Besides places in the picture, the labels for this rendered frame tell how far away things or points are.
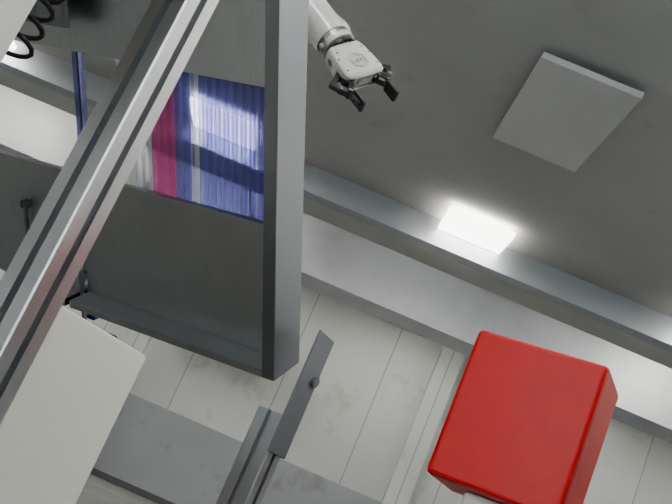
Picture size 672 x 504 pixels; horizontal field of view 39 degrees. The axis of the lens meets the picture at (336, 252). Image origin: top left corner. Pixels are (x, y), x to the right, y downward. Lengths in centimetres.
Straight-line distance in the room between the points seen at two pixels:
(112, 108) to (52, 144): 751
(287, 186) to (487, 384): 37
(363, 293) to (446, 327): 74
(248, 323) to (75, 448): 40
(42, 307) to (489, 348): 45
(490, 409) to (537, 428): 5
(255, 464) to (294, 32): 54
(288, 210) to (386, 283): 671
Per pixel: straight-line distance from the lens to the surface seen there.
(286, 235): 120
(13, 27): 83
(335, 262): 789
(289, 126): 115
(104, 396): 100
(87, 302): 147
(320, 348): 126
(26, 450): 95
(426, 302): 790
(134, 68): 90
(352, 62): 211
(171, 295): 139
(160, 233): 136
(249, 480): 124
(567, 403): 96
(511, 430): 97
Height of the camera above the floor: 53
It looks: 15 degrees up
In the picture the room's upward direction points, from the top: 24 degrees clockwise
